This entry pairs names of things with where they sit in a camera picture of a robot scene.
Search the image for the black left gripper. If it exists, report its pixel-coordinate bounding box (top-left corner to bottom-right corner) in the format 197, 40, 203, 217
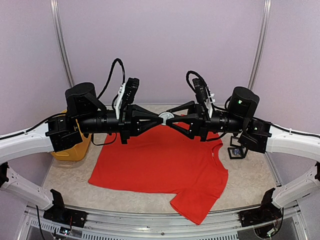
77, 104, 164, 145

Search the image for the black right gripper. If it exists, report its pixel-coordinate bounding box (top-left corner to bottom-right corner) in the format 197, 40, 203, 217
166, 100, 246, 142

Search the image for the white round brooch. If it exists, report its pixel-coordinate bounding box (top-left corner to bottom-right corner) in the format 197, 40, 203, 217
158, 111, 175, 126

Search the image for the red t-shirt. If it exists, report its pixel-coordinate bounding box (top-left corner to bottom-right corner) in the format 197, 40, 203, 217
88, 125, 229, 225

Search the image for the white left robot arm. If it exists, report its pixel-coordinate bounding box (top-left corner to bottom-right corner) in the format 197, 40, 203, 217
0, 78, 163, 223

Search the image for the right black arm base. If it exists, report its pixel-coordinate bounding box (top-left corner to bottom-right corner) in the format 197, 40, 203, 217
238, 187, 283, 227

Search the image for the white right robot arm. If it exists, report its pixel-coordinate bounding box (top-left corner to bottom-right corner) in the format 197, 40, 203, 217
163, 86, 320, 222

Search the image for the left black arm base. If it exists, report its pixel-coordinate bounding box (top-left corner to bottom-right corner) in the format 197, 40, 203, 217
43, 189, 88, 228

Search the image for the blue brooch in front box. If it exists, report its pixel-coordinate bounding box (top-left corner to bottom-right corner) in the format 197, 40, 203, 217
232, 148, 242, 156

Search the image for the rear black display box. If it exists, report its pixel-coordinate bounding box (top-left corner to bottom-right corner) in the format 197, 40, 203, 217
230, 135, 243, 148

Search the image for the black display box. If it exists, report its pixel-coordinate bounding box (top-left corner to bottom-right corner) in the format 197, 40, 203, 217
227, 147, 248, 160
230, 135, 243, 148

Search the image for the front black display box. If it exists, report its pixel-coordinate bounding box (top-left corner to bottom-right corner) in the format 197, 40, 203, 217
227, 147, 248, 160

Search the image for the yellow plastic basket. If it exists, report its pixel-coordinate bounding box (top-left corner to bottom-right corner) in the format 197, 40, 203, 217
48, 109, 91, 162

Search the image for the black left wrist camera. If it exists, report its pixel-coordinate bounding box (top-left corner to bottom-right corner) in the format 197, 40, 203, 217
115, 77, 140, 120

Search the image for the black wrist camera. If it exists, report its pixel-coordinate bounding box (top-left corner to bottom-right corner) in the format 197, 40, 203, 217
185, 70, 215, 118
115, 77, 140, 120

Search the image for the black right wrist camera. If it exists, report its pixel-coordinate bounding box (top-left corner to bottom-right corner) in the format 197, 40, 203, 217
185, 70, 215, 118

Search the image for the right aluminium frame post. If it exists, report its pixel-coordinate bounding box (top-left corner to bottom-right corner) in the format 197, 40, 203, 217
248, 0, 272, 91

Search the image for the aluminium frame post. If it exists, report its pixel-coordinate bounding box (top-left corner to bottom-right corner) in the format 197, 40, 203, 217
49, 0, 75, 88
248, 0, 272, 91

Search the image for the aluminium front rail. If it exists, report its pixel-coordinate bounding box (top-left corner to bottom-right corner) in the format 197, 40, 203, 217
17, 197, 308, 240

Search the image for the left aluminium frame post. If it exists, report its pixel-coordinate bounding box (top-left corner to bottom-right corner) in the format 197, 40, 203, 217
49, 0, 75, 88

